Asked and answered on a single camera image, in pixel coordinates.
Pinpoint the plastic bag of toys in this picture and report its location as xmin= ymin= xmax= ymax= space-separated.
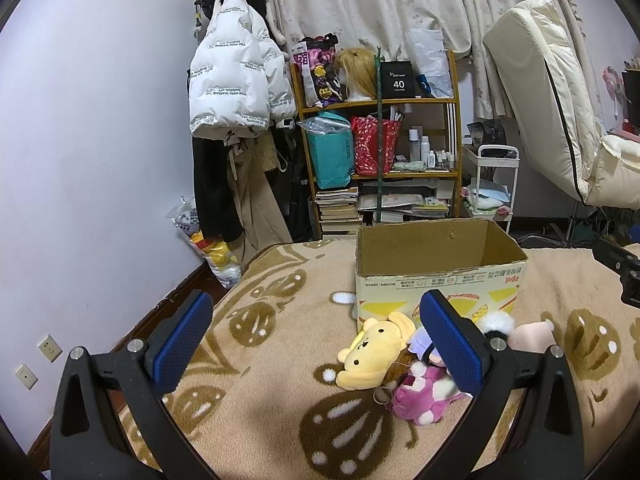
xmin=167 ymin=195 xmax=242 ymax=289

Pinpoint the white plastic bag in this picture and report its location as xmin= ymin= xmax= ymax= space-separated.
xmin=405 ymin=28 xmax=454 ymax=99

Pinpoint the cream padded chair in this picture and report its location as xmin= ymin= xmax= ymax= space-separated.
xmin=484 ymin=0 xmax=639 ymax=210

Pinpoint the purple haired doll plush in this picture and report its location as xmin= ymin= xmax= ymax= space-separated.
xmin=408 ymin=326 xmax=446 ymax=368

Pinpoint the stack of books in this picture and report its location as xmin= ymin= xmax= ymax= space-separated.
xmin=316 ymin=186 xmax=362 ymax=235

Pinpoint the yellow bear plush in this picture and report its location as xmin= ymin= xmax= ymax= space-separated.
xmin=335 ymin=312 xmax=416 ymax=391

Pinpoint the blonde wig on head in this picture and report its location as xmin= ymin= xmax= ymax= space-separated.
xmin=335 ymin=48 xmax=376 ymax=102

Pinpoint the teal gift bag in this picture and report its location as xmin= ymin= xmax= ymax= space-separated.
xmin=298 ymin=112 xmax=355 ymax=190

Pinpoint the white rolling cart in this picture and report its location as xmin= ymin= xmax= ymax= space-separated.
xmin=461 ymin=144 xmax=520 ymax=233

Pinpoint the purple character bag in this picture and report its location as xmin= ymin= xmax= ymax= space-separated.
xmin=292 ymin=34 xmax=343 ymax=107

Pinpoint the black hanging coat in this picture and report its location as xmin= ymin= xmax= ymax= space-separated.
xmin=192 ymin=138 xmax=244 ymax=243

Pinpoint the white fluffy pompom plush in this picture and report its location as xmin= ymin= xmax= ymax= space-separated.
xmin=476 ymin=310 xmax=515 ymax=337

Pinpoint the red gift bag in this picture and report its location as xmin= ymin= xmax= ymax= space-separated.
xmin=352 ymin=116 xmax=401 ymax=177

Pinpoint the green thin pole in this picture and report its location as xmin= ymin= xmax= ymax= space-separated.
xmin=374 ymin=47 xmax=385 ymax=224

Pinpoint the wooden shelf unit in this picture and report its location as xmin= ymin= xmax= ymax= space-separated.
xmin=290 ymin=50 xmax=462 ymax=222

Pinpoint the beige patterned blanket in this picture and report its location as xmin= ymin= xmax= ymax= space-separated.
xmin=163 ymin=240 xmax=639 ymax=479

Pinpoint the wall socket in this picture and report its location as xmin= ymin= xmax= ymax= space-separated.
xmin=37 ymin=335 xmax=63 ymax=363
xmin=15 ymin=363 xmax=38 ymax=390

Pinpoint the wall socket upper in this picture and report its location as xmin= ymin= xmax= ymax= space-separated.
xmin=37 ymin=335 xmax=63 ymax=363

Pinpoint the white puffer jacket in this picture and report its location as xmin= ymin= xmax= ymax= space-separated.
xmin=189 ymin=0 xmax=296 ymax=143

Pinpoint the pale pink plush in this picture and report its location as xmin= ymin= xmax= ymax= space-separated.
xmin=506 ymin=320 xmax=556 ymax=354

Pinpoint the open cardboard box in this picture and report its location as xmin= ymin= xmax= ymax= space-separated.
xmin=354 ymin=219 xmax=527 ymax=325

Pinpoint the beige trench coat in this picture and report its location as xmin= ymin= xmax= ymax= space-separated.
xmin=228 ymin=139 xmax=292 ymax=270

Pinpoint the wall socket lower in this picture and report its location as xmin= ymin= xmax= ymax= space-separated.
xmin=15 ymin=363 xmax=38 ymax=390

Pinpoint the black box marked 40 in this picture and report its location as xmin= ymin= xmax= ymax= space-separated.
xmin=380 ymin=61 xmax=416 ymax=100

